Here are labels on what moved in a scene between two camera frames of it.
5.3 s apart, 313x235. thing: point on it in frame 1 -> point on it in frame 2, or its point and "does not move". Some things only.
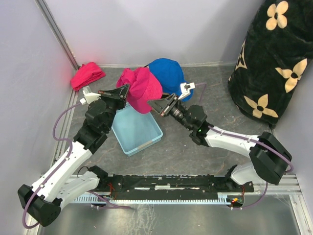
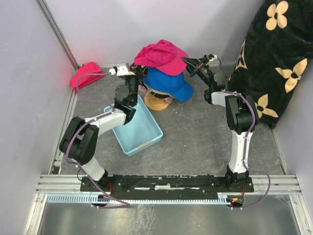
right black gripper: [159, 105] -> [190, 64]
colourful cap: [172, 76] does not move
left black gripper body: [113, 104] -> [139, 76]
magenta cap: [144, 86] -> [167, 58]
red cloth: [88, 73] does not move
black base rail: [170, 186] does not move
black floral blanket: [274, 59] does not move
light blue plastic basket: [136, 131] does not move
